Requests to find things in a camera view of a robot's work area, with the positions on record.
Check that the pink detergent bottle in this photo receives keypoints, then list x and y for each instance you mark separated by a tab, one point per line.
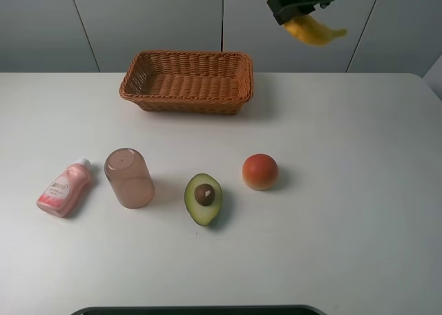
65	192

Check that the translucent pink plastic cup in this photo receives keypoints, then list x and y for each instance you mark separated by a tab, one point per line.
128	175

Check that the red orange tomato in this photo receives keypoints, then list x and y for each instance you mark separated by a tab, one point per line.
260	172

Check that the black tray edge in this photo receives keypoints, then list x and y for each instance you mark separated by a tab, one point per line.
200	310

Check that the yellow banana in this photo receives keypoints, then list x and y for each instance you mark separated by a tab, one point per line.
307	30

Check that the halved avocado with pit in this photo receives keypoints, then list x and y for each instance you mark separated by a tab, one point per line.
203	198

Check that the brown wicker basket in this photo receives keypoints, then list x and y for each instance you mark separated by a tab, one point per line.
213	83

